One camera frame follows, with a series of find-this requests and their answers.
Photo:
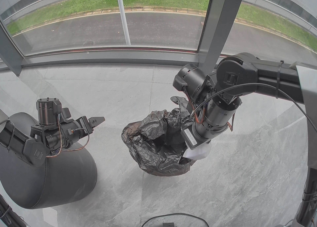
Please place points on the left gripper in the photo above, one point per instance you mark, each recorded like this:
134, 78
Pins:
66, 134

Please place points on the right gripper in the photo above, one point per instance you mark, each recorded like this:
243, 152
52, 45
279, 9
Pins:
215, 119

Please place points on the white paper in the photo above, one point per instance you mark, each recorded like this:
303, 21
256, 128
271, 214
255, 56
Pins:
198, 153

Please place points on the black plastic bag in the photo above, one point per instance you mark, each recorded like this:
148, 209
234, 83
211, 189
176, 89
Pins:
153, 146

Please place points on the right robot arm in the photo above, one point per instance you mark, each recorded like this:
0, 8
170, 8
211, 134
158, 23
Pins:
267, 77

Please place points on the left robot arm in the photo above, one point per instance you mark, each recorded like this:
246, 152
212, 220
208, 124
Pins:
34, 153

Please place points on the crumpled black plastic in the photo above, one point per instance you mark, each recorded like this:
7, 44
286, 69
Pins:
179, 101

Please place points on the dark grey round chair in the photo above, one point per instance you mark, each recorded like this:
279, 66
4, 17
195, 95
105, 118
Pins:
62, 179

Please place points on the window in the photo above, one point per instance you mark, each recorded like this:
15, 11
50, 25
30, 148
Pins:
148, 10

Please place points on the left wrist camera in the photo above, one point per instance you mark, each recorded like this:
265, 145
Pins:
66, 114

